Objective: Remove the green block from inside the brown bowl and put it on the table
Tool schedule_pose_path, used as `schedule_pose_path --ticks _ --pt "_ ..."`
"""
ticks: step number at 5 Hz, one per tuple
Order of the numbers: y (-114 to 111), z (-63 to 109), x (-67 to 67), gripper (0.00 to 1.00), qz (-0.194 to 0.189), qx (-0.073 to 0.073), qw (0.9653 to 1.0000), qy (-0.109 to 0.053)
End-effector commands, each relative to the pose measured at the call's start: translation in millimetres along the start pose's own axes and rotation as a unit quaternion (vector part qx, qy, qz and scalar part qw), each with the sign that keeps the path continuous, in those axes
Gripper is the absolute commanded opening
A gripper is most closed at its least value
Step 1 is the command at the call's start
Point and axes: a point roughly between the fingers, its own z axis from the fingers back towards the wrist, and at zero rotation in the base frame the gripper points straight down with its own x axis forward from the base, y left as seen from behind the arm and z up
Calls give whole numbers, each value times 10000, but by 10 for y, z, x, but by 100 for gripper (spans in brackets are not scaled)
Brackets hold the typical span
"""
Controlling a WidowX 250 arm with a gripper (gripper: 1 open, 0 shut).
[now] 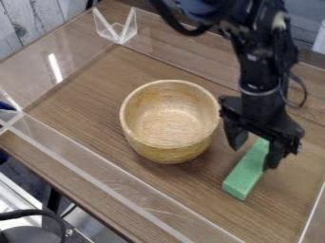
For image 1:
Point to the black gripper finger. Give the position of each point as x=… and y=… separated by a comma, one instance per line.
x=278, y=149
x=235, y=132

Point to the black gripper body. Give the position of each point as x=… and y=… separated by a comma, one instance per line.
x=262, y=110

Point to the green rectangular block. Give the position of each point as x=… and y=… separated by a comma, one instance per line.
x=246, y=174

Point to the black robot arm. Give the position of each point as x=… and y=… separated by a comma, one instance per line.
x=257, y=27

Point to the brown wooden bowl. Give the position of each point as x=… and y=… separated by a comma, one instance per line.
x=168, y=119

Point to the black table leg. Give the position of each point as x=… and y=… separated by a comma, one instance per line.
x=53, y=200

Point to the clear acrylic corner bracket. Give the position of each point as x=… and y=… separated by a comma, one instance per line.
x=115, y=32

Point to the clear acrylic tray wall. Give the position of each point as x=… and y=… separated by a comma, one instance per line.
x=130, y=187

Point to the black metal bracket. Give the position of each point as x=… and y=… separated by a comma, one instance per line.
x=72, y=235

